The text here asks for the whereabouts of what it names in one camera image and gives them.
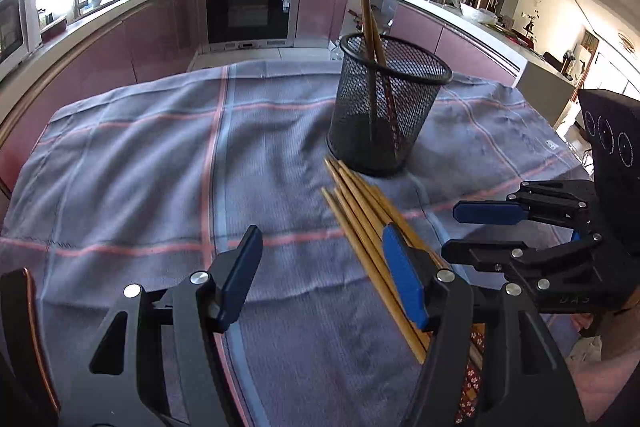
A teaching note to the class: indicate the pink cabinets beside oven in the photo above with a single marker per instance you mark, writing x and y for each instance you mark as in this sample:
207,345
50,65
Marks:
430,39

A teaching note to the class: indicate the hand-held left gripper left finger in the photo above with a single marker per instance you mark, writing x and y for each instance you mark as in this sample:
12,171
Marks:
240,279

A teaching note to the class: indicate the white microwave oven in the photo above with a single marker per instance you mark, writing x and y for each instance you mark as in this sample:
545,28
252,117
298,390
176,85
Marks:
12,27

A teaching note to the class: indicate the built-in black oven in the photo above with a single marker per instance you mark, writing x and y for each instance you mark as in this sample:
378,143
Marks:
250,12

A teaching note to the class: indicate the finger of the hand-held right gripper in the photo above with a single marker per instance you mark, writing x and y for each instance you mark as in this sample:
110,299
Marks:
487,213
480,254

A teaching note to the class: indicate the person's right forearm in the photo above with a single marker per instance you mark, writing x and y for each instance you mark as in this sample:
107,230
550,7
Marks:
612,387

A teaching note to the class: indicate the black mesh utensil holder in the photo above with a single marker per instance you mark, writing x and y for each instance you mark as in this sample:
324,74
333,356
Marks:
425,117

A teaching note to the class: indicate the grey checked tablecloth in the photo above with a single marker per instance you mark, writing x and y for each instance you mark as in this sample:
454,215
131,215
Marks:
150,167

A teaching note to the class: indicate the pink cabinets under window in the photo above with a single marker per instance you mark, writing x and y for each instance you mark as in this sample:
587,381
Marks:
125,42

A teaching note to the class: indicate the white side cabinet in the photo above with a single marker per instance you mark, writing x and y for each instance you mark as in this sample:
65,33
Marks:
542,92

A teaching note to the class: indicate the bundle of wooden chopsticks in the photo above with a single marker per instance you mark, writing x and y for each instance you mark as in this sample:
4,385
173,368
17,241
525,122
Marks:
350,207

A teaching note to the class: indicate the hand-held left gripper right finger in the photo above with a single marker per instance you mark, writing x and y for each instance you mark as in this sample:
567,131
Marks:
405,282

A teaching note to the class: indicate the white serving bowl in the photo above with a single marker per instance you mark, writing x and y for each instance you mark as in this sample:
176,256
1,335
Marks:
479,14

